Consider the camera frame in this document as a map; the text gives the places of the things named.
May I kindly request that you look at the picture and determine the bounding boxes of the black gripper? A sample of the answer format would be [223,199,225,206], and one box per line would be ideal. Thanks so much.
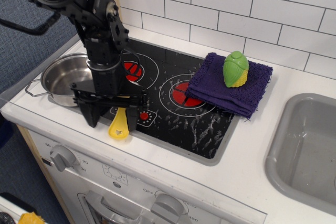
[70,61,149,131]

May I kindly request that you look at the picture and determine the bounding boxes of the yellow dish brush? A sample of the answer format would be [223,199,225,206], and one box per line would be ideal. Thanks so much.
[108,108,129,140]

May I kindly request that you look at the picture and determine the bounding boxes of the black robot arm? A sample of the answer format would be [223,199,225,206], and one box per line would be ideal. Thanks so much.
[28,0,148,131]

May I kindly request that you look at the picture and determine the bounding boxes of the black toy stove top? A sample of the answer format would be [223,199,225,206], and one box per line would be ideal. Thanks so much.
[48,34,241,167]

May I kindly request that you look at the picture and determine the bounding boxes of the stainless steel pot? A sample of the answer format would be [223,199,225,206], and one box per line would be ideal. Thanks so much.
[25,52,92,107]

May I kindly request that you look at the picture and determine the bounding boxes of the grey timer knob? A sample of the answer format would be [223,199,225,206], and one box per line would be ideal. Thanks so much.
[50,145,76,172]

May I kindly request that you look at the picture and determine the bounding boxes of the white toy oven front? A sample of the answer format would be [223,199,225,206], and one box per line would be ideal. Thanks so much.
[30,132,266,223]

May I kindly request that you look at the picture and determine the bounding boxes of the purple folded cloth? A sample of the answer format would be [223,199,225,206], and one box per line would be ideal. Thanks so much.
[185,51,273,119]

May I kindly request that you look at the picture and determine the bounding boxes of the grey oven knob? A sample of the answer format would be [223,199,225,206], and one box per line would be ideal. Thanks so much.
[151,194,184,223]

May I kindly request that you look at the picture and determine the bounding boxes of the green yellow toy corn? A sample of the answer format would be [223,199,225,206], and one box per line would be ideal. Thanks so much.
[223,51,249,88]

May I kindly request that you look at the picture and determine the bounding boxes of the yellow black object on floor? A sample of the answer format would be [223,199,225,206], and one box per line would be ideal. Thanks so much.
[1,212,45,224]

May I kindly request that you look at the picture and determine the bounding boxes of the grey sink basin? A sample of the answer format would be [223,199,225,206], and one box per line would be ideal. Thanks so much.
[265,93,335,215]

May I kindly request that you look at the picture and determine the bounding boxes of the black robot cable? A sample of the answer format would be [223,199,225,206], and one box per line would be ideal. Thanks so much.
[0,11,61,36]

